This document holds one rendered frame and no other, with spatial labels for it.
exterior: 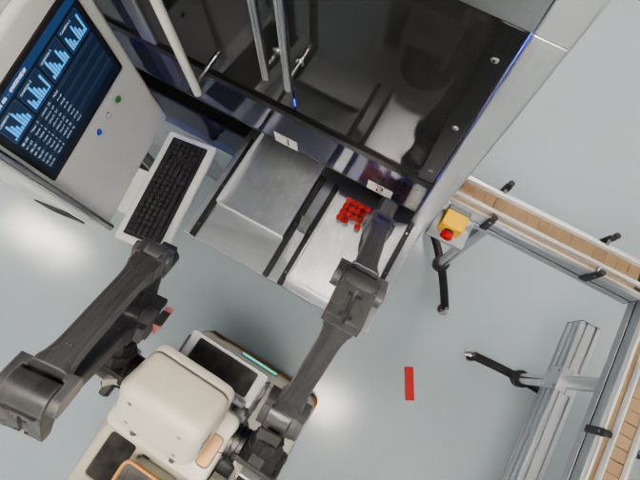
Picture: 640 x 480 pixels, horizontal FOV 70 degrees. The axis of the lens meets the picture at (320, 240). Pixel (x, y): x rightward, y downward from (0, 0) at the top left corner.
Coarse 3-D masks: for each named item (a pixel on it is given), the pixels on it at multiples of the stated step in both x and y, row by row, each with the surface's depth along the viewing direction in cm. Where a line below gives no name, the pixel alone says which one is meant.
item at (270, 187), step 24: (264, 144) 162; (240, 168) 158; (264, 168) 159; (288, 168) 159; (312, 168) 159; (240, 192) 157; (264, 192) 157; (288, 192) 157; (264, 216) 155; (288, 216) 155
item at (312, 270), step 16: (336, 192) 153; (336, 208) 155; (320, 224) 153; (336, 224) 154; (320, 240) 152; (336, 240) 152; (352, 240) 152; (304, 256) 151; (320, 256) 151; (336, 256) 151; (352, 256) 151; (384, 256) 151; (304, 272) 150; (320, 272) 150; (304, 288) 147; (320, 288) 148
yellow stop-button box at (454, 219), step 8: (448, 208) 141; (456, 208) 140; (448, 216) 139; (456, 216) 139; (464, 216) 139; (440, 224) 140; (448, 224) 138; (456, 224) 138; (464, 224) 138; (456, 232) 140
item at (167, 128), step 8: (168, 128) 203; (176, 128) 196; (160, 136) 223; (192, 136) 195; (152, 144) 245; (160, 144) 237; (208, 144) 193; (224, 152) 192; (216, 160) 209; (224, 160) 203; (216, 168) 221; (224, 168) 214; (216, 176) 236
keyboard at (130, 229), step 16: (176, 144) 168; (192, 144) 169; (176, 160) 167; (192, 160) 166; (160, 176) 164; (176, 176) 164; (192, 176) 165; (144, 192) 164; (160, 192) 162; (176, 192) 162; (144, 208) 161; (160, 208) 161; (176, 208) 162; (128, 224) 160; (144, 224) 159; (160, 224) 159; (160, 240) 159
